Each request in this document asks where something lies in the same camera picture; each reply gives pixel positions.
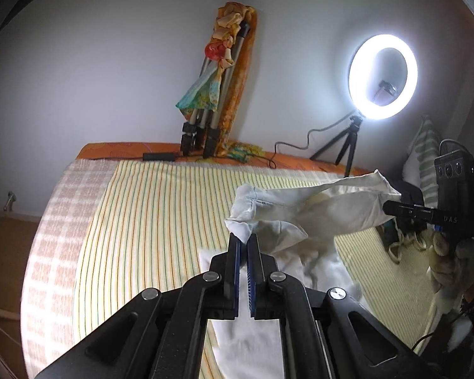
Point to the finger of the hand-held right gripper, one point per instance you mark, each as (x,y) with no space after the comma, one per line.
(407,209)

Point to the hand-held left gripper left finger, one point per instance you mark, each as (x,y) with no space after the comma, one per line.
(233,272)

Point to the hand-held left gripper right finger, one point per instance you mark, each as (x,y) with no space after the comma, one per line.
(255,274)

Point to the white t-shirt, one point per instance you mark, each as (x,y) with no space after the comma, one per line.
(331,209)

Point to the person's right forearm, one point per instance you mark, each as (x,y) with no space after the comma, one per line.
(468,316)

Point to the person's right hand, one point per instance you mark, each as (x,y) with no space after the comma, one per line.
(456,264)

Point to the teal folded umbrella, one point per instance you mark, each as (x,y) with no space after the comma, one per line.
(388,227)

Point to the green white striped pillow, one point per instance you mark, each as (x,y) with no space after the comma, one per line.
(426,154)

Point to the small black tripod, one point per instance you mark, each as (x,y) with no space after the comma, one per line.
(345,142)

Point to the yellow striped bed sheet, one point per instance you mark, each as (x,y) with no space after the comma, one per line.
(150,225)

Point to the green yellow patterned cloth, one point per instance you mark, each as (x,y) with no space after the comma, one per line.
(241,152)

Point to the black phone holder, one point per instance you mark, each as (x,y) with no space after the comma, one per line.
(387,88)

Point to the black power adapter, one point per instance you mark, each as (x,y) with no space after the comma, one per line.
(158,156)

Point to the folded grey tripod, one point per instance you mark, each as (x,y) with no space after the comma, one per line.
(211,110)

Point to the orange bed sheet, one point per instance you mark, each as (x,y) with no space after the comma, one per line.
(114,150)

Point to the orange patterned cloth bag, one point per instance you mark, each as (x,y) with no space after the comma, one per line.
(239,98)

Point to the colourful rag doll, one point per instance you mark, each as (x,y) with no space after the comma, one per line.
(207,83)

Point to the metal door stopper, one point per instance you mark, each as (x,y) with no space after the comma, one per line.
(10,200)

